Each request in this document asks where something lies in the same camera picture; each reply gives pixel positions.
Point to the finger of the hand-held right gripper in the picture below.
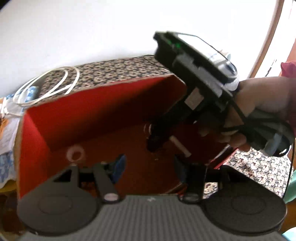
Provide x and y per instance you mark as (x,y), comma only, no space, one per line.
(159,139)

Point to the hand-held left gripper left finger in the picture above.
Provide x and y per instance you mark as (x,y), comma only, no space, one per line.
(119,165)

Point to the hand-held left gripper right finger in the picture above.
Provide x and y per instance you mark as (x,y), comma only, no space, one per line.
(180,167)

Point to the blue capped marker pen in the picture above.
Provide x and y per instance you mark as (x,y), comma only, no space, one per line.
(180,146)

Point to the clear tape roll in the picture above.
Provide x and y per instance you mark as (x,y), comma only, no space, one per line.
(69,157)

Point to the red cardboard box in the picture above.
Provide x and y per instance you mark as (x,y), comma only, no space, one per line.
(92,120)

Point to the person's right hand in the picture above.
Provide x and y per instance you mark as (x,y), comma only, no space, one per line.
(268,92)

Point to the pink cloth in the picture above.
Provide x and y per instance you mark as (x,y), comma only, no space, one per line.
(289,68)

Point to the white paper sheets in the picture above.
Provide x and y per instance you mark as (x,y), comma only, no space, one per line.
(9,134)

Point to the blue white patterned packet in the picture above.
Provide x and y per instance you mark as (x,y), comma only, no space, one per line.
(31,91)

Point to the wooden door frame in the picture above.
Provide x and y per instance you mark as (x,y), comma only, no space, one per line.
(268,34)

